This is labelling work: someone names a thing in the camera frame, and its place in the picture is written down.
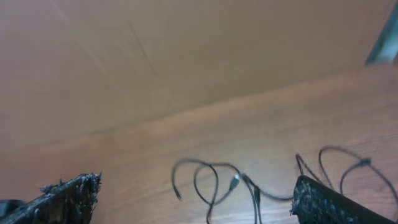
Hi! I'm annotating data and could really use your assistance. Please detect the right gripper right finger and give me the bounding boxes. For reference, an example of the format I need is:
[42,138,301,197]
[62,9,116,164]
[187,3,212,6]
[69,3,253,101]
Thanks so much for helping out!
[290,175,396,224]

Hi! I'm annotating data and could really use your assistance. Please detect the black glossy USB cable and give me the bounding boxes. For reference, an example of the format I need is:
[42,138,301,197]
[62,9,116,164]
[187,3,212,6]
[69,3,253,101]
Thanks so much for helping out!
[170,158,295,224]

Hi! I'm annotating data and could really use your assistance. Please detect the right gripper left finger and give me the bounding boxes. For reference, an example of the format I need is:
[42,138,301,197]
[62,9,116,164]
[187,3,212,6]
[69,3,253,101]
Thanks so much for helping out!
[1,173,102,224]

